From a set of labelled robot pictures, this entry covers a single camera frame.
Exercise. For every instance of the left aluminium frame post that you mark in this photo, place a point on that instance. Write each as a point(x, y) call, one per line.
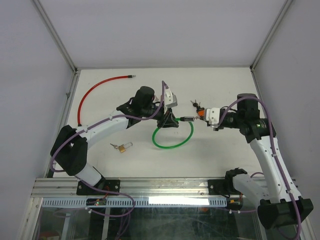
point(54, 34)

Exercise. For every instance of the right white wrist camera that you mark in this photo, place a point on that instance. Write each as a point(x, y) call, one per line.
point(212, 113)

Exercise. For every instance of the black head key bunch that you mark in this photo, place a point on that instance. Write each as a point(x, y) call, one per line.
point(196, 105)

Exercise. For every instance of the right black mount plate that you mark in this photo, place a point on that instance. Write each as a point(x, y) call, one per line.
point(216, 187)

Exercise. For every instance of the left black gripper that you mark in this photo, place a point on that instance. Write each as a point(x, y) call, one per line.
point(171, 121)

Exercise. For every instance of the aluminium frame post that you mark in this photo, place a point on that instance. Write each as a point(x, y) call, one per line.
point(276, 23)
point(54, 34)

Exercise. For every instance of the right aluminium frame post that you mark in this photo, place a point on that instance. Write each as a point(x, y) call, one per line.
point(276, 23)

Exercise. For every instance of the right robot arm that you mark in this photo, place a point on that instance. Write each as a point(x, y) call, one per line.
point(282, 203)

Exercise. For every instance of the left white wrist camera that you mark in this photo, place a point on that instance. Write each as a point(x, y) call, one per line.
point(170, 99)

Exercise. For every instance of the green cable lock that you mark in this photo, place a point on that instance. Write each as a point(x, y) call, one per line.
point(164, 142)

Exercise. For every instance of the red cable lock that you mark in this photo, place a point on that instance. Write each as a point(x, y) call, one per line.
point(79, 123)

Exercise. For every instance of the orange black padlock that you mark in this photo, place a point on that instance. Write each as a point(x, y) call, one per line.
point(201, 112)

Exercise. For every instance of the black mount plate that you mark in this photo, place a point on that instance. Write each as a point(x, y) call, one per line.
point(216, 187)
point(104, 187)

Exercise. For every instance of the small brass padlock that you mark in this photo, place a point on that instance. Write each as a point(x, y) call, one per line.
point(122, 148)

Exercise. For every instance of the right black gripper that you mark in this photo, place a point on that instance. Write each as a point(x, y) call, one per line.
point(216, 128)

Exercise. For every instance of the small padlock keys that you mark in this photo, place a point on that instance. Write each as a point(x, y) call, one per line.
point(114, 146)

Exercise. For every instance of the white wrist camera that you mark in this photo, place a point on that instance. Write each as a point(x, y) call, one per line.
point(212, 113)
point(170, 99)

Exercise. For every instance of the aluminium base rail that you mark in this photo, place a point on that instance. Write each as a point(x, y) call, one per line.
point(135, 187)

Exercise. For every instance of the slotted cable duct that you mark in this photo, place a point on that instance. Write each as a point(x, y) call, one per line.
point(137, 202)

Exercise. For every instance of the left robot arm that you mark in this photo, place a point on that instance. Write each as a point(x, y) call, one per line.
point(70, 149)

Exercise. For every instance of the left black mount plate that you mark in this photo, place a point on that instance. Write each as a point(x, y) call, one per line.
point(104, 187)

